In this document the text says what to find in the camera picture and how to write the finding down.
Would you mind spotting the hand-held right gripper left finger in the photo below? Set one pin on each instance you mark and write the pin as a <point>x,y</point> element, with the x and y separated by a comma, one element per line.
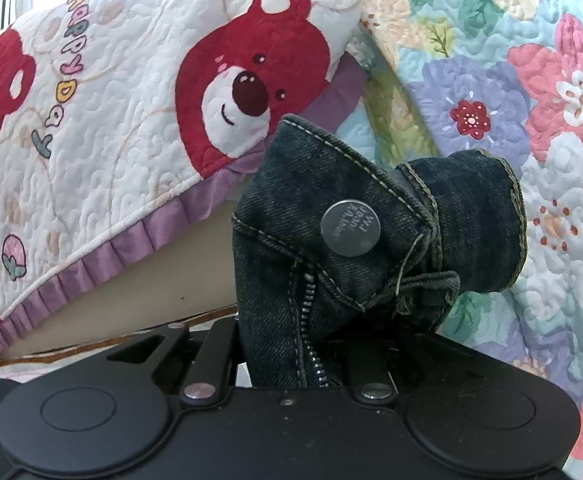
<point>216,355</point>

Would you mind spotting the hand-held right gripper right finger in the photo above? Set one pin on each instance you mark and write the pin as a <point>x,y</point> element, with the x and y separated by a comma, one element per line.
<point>369,360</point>

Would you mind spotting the dark denim jeans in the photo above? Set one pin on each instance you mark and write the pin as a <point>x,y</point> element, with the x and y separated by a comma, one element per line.
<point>371,200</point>

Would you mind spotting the beige mattress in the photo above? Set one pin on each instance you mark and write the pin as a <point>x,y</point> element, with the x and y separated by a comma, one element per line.
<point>146,300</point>

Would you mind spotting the floral quilt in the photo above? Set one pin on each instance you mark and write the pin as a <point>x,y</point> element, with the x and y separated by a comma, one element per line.
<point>546,210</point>

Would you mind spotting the white quilt with red bears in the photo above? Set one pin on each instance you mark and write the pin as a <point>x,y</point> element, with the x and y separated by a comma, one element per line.
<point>96,135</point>

